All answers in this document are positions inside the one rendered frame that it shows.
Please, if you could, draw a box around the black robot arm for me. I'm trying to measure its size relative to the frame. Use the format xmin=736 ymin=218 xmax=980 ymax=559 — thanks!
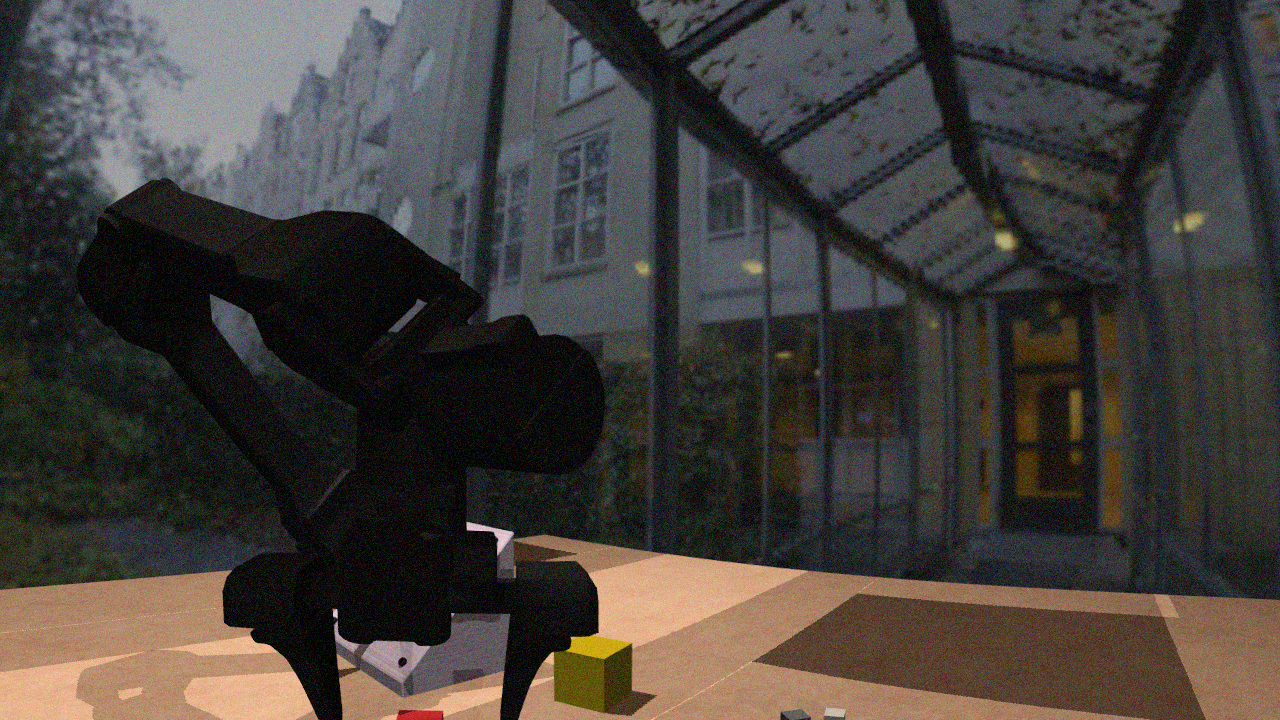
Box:
xmin=77 ymin=178 xmax=605 ymax=646

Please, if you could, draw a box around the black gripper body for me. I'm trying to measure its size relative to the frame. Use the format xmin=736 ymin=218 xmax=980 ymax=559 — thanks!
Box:
xmin=221 ymin=457 xmax=599 ymax=638

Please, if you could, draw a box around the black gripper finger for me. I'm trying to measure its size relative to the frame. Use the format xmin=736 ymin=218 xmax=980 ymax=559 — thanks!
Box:
xmin=500 ymin=614 xmax=572 ymax=720
xmin=250 ymin=609 xmax=343 ymax=720

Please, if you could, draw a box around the yellow cube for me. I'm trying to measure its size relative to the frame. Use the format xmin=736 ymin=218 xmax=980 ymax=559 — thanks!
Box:
xmin=553 ymin=635 xmax=634 ymax=714

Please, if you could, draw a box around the red block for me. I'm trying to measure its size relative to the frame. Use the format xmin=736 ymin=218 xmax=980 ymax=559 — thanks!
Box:
xmin=396 ymin=710 xmax=444 ymax=720

